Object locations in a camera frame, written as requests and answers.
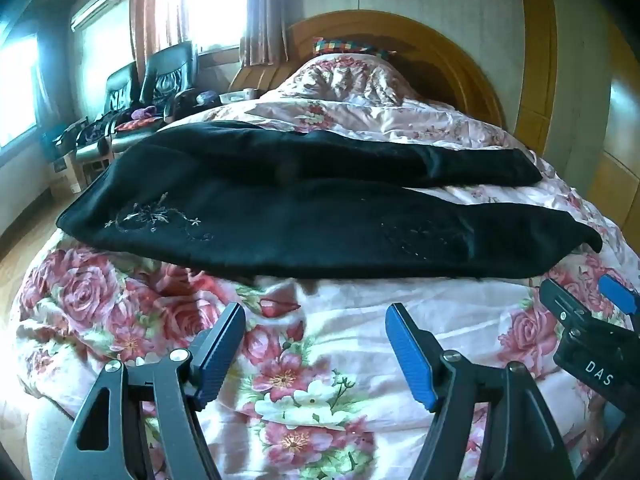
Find reddish curtain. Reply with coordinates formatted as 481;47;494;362
130;0;195;78
239;0;297;67

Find wooden wardrobe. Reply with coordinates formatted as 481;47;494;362
584;25;640;243

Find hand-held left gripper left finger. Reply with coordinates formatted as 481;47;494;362
54;302;247;480

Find white bedside container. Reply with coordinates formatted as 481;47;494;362
219;88;262;105

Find cardboard box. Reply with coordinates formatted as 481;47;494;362
47;149;83;197

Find colourful checked pillow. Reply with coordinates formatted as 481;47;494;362
312;36;397;59

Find white wall air conditioner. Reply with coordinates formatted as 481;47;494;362
70;0;127;32

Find side window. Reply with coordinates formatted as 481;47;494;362
0;34;42;148

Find black embroidered pants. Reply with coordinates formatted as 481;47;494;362
56;121;604;282

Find pink floral quilt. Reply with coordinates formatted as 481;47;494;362
10;55;640;480

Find wooden arched headboard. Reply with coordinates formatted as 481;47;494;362
229;10;507;128

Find bright window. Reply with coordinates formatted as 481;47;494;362
186;0;251;52

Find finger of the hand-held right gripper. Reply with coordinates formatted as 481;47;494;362
598;274;640;318
539;278;608;333

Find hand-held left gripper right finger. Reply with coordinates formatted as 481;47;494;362
385;302;576;480

